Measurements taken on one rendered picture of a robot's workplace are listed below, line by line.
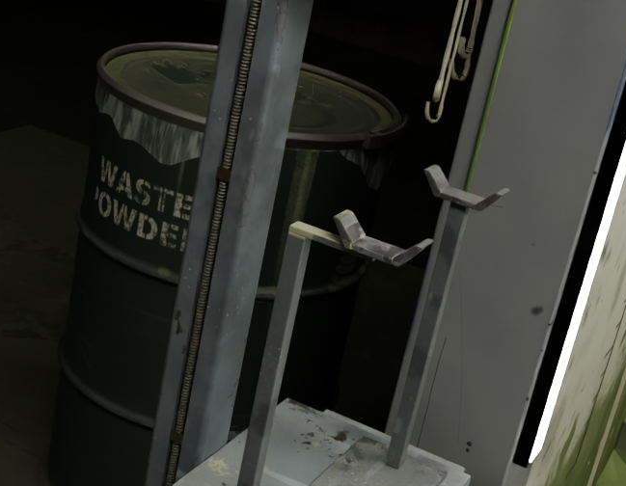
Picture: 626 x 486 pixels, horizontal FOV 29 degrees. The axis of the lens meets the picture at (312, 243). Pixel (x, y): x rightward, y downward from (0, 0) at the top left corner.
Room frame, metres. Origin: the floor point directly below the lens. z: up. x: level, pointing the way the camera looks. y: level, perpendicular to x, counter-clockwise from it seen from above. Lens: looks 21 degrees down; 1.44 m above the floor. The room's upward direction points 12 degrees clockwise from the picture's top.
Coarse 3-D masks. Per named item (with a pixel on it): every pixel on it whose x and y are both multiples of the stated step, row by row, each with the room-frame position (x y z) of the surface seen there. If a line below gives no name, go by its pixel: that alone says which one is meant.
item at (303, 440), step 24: (288, 408) 1.18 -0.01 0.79; (312, 408) 1.19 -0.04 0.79; (288, 432) 1.13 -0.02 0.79; (312, 432) 1.14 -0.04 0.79; (336, 432) 1.15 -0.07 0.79; (360, 432) 1.16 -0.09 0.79; (216, 456) 1.05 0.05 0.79; (240, 456) 1.06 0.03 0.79; (288, 456) 1.08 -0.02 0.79; (312, 456) 1.09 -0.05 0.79; (336, 456) 1.10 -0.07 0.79; (192, 480) 1.00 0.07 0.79; (216, 480) 1.01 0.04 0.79; (264, 480) 1.03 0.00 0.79; (288, 480) 1.04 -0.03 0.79; (312, 480) 1.05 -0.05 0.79; (456, 480) 1.10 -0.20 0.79
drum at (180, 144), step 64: (128, 128) 1.97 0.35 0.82; (192, 128) 1.92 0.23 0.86; (384, 128) 2.08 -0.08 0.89; (128, 192) 1.97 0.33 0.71; (192, 192) 1.92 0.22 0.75; (320, 192) 1.97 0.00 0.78; (128, 256) 1.95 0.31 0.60; (320, 256) 1.99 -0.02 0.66; (128, 320) 1.94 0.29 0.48; (256, 320) 1.94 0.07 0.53; (320, 320) 2.02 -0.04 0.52; (64, 384) 2.06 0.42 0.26; (128, 384) 1.94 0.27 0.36; (256, 384) 1.95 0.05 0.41; (320, 384) 2.06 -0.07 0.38; (64, 448) 2.02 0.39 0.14; (128, 448) 1.93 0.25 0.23
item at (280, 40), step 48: (240, 0) 1.05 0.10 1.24; (288, 0) 1.04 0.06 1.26; (240, 48) 1.05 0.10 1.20; (288, 48) 1.06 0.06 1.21; (240, 96) 1.05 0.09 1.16; (288, 96) 1.07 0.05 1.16; (240, 144) 1.04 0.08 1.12; (240, 192) 1.04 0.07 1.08; (192, 240) 1.05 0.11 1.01; (240, 240) 1.04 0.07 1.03; (192, 288) 1.05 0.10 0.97; (240, 288) 1.05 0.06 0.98; (192, 336) 1.05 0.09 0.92; (240, 336) 1.07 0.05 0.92; (192, 384) 1.06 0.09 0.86; (192, 432) 1.04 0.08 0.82
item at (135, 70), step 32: (128, 64) 2.24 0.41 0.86; (160, 64) 2.28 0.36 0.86; (192, 64) 2.35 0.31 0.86; (160, 96) 2.07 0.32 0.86; (192, 96) 2.11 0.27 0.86; (320, 96) 2.31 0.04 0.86; (352, 96) 2.36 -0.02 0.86; (288, 128) 2.04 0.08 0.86; (320, 128) 2.08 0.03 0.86; (352, 128) 2.12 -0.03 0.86
